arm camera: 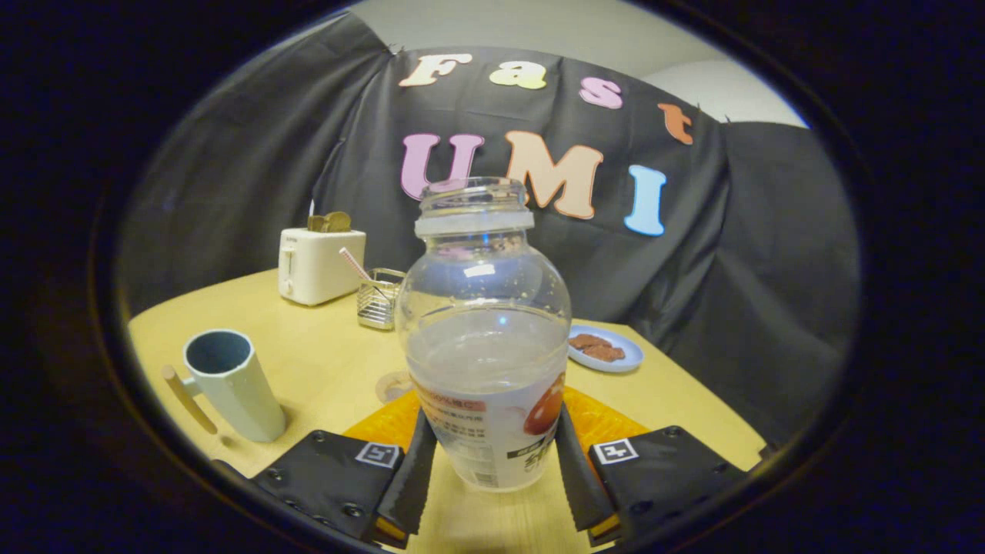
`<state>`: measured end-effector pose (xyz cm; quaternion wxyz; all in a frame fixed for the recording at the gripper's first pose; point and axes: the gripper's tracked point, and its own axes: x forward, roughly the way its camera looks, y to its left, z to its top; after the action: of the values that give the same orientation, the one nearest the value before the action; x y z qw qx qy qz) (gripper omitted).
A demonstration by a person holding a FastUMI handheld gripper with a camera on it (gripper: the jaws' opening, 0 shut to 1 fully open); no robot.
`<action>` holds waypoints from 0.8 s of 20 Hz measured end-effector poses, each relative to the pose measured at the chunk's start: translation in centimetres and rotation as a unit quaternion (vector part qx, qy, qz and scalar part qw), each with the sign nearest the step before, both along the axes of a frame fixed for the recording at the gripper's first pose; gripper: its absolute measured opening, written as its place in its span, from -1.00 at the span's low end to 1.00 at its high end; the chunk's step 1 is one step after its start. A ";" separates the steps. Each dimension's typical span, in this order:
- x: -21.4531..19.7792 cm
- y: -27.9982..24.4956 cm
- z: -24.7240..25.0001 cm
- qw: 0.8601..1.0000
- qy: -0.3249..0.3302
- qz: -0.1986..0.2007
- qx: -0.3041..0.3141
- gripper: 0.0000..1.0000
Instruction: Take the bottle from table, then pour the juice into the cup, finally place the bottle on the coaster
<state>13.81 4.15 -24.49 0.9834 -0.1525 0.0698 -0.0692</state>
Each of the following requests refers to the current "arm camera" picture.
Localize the round patterned coaster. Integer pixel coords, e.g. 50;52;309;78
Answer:
375;371;416;405

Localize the clear juice bottle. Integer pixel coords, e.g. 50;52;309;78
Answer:
395;177;573;493

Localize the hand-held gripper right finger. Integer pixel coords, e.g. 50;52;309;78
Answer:
556;385;751;547

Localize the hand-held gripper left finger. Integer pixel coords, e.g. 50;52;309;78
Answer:
250;389;438;549

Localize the wooden table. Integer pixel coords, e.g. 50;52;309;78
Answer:
127;268;770;553

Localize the pale green cup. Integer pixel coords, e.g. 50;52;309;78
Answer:
161;329;287;443

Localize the white toaster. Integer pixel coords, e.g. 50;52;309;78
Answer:
278;227;367;307

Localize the blue plate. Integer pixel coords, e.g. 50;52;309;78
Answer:
567;324;644;373

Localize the metal wire basket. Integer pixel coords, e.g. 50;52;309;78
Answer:
357;268;406;331

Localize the black backdrop cloth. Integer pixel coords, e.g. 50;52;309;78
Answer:
115;12;861;447

